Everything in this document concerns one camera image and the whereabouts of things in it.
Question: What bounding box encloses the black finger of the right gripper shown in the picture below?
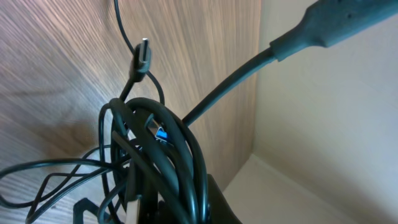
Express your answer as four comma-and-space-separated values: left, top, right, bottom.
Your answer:
73, 197, 116, 224

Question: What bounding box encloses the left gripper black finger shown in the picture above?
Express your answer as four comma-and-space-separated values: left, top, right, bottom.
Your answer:
207, 174, 242, 224

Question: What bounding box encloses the thick black USB cable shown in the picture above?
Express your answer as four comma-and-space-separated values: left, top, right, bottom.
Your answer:
108, 96, 209, 224

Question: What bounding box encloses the thin black USB cable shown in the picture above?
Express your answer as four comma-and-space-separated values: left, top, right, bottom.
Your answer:
0, 0, 165, 224

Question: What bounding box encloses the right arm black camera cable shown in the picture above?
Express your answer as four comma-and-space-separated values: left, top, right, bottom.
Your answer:
182, 0, 398, 127

